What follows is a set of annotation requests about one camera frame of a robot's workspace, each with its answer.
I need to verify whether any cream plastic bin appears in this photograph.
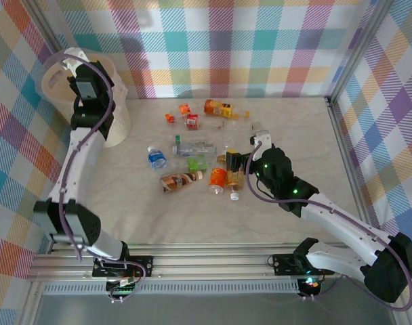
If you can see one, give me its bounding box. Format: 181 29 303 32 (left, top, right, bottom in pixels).
39 50 131 149

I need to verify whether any aluminium left frame post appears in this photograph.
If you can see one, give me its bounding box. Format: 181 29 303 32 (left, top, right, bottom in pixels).
26 0 70 57

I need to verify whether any aluminium right frame post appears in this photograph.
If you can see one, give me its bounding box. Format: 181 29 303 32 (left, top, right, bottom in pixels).
326 0 396 106

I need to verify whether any small lit controller board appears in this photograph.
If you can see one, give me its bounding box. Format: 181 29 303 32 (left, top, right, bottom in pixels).
300 276 321 289

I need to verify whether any green terminal block board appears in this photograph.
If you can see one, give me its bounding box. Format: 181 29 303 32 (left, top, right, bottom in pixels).
106 284 139 296

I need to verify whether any grey metal panel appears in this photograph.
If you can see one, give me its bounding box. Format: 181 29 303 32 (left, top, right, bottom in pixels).
33 292 396 325

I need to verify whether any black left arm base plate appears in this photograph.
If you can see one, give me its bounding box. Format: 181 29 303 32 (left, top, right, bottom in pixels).
91 254 155 279

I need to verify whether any clear bottle blue neck ring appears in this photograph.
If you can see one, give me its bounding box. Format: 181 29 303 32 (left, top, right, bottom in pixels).
171 142 218 158

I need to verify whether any clear bottle red label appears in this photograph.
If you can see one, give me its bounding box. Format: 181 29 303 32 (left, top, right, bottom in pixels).
170 114 228 131

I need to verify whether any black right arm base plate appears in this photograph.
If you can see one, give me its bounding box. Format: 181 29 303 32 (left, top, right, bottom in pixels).
272 253 335 277

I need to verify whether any grey slotted cable duct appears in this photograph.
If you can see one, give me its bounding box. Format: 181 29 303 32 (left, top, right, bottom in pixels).
43 282 300 295

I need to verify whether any clear bottle lime green label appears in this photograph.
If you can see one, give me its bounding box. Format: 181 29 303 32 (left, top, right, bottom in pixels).
173 156 213 173

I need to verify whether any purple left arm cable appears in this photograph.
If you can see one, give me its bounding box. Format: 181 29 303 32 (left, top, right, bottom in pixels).
56 53 149 302

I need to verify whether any aluminium frame post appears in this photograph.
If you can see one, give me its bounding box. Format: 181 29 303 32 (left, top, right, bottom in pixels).
26 0 70 57
326 0 396 106

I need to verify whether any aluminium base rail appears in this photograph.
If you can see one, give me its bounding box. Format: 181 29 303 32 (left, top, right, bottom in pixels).
26 242 366 282

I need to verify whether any clear bottle orange label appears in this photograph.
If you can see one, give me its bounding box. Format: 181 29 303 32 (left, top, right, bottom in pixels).
164 102 191 123

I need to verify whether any aluminium right table rail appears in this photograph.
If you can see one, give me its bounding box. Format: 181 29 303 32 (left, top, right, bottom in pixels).
326 97 369 221

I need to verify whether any orange juice bottle yellow label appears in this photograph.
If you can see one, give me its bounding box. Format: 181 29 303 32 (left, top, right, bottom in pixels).
203 98 251 121

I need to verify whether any amber bottle with white cap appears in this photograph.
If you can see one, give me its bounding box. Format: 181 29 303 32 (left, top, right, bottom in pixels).
225 161 243 202

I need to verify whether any orange bottle with C print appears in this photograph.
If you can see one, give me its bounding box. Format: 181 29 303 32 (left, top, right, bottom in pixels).
208 167 228 196

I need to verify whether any brown label bottle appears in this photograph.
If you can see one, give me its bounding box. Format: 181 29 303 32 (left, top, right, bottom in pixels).
159 170 204 194

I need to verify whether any clear bottle blue label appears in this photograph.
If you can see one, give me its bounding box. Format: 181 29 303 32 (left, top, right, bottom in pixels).
147 146 169 170

